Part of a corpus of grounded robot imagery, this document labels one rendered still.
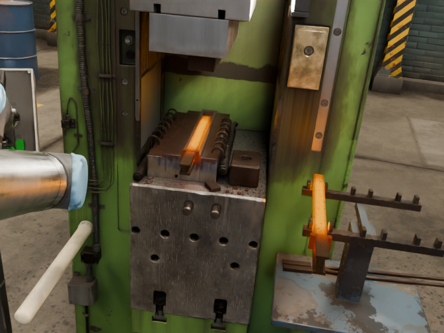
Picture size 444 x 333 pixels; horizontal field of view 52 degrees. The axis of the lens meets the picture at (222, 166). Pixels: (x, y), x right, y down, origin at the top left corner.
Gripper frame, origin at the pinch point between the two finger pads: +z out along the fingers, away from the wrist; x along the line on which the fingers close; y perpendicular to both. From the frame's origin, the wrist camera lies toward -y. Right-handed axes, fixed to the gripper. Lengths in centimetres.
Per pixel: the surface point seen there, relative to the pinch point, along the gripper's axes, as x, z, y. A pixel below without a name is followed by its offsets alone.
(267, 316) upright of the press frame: 79, 41, 66
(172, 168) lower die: 42.0, 12.2, 12.2
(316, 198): 72, -13, 24
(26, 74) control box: 5.2, 11.2, -15.0
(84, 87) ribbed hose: 20.1, 23.7, -14.6
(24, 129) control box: 3.8, 11.1, -0.6
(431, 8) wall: 497, 352, -205
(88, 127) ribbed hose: 20.9, 29.6, -3.5
